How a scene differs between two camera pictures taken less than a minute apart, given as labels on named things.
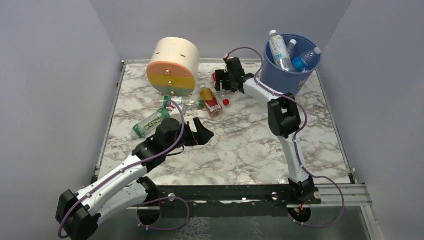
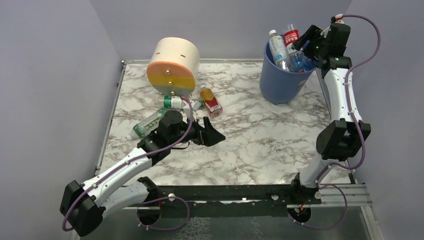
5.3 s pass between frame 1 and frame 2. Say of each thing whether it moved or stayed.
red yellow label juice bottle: stayed
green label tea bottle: stayed
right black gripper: moved
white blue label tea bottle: stayed
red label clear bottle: moved
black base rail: stayed
